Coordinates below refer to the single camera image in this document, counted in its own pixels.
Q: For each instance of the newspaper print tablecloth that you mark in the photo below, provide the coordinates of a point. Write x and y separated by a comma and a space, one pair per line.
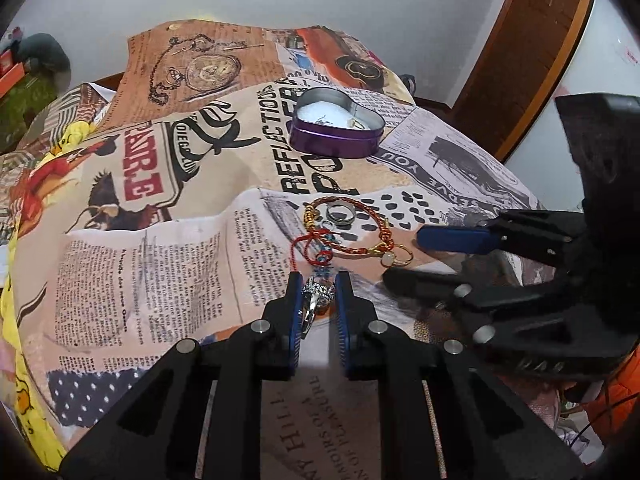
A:
175, 270

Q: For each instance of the yellow printed blanket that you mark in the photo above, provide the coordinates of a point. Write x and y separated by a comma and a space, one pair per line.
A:
15, 320

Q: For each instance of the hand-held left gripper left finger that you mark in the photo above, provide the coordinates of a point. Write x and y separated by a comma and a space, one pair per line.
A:
296, 310

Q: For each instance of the brown wooden door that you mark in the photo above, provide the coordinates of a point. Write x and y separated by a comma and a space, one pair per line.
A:
530, 35

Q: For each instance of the orange box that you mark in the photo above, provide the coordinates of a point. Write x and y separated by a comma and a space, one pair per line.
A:
7, 72

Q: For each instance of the purple heart-shaped tin box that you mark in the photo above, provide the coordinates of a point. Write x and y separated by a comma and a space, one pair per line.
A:
330, 141

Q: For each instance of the orange garment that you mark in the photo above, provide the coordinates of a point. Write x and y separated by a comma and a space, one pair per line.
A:
617, 400

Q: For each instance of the dark green plush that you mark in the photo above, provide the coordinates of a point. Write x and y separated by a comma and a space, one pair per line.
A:
42, 52

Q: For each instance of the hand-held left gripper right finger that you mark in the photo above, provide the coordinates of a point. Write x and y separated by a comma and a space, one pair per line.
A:
344, 320

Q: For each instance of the silver earring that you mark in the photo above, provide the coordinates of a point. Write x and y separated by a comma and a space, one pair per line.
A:
321, 119

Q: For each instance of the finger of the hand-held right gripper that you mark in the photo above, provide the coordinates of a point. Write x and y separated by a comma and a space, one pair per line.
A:
450, 240
480, 305

